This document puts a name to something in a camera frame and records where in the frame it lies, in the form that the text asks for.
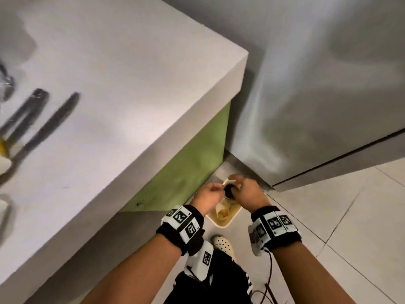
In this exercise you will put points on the person's right hand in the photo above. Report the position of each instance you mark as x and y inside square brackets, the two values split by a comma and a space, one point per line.
[251, 196]

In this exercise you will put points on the person's left hand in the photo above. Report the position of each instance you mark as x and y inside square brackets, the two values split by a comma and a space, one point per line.
[207, 199]

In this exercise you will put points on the black lidded coffee cup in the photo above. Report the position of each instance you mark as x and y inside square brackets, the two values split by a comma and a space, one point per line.
[229, 191]

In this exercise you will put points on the cream waste bin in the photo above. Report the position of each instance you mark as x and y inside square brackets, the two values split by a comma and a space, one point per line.
[227, 220]

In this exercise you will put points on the person's right forearm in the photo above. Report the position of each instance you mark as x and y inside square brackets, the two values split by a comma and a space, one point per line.
[303, 275]

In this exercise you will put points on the black left wrist marker band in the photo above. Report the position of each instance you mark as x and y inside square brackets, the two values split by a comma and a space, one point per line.
[180, 221]

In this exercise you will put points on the black wrist marker band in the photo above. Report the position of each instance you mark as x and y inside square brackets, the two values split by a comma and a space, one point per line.
[180, 221]
[275, 224]

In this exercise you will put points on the green cabinet door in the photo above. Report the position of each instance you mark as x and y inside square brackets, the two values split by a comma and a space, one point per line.
[183, 170]

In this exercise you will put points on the black right wrist marker band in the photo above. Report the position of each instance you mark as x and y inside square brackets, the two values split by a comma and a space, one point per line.
[275, 224]

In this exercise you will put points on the white perforated clog shoe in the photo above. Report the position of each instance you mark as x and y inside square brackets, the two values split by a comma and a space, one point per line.
[223, 245]

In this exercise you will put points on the black striped trousers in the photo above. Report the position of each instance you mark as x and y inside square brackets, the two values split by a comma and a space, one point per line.
[221, 281]

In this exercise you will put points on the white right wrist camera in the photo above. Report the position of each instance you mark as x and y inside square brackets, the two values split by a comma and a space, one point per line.
[254, 240]

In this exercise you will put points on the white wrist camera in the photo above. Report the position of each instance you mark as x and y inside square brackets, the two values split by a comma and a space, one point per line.
[202, 259]
[254, 240]

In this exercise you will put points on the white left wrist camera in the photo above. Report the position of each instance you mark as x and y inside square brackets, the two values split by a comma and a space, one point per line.
[202, 259]

